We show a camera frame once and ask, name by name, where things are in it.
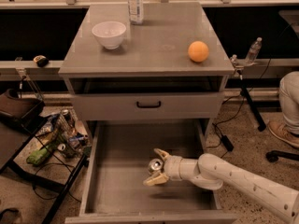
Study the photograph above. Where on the green snack bag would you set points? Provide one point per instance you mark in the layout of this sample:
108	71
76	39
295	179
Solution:
37	157

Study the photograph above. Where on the white ceramic bowl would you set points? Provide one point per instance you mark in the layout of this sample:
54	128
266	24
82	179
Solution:
109	34

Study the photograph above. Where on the closed grey top drawer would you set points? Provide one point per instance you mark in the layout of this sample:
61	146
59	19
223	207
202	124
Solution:
199	105

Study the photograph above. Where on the grey drawer cabinet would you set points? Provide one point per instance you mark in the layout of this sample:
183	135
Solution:
153	58

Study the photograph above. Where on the black drawer handle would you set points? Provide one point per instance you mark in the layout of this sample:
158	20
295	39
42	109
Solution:
148	106

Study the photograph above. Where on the black yellow tape measure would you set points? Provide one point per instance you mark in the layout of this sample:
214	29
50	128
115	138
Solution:
41	61

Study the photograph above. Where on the small water bottle background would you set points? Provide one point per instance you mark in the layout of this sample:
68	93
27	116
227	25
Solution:
253	51

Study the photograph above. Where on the black side table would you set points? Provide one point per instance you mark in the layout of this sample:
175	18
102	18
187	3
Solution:
47	194

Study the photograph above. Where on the person leg and shoe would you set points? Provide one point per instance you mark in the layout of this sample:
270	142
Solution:
288	129

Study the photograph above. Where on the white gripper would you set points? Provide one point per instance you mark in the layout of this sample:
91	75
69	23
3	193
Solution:
173	168

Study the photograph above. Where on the orange fruit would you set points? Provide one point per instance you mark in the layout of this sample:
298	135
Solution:
198	51

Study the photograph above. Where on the dark brown bag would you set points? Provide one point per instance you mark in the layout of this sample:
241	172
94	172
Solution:
18	113

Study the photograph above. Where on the pile of snack packages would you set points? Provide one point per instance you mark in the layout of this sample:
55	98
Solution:
64	132

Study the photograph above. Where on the silver green 7up can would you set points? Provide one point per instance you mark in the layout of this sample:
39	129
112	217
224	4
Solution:
155	166

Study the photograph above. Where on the black tripod leg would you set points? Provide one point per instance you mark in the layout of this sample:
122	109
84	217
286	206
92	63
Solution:
253	108

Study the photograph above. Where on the clear plastic water bottle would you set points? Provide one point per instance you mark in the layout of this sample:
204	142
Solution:
135	8

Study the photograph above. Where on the black chair base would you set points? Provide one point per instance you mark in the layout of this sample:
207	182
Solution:
274	155

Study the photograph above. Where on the open grey middle drawer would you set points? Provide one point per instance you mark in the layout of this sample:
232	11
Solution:
114	192

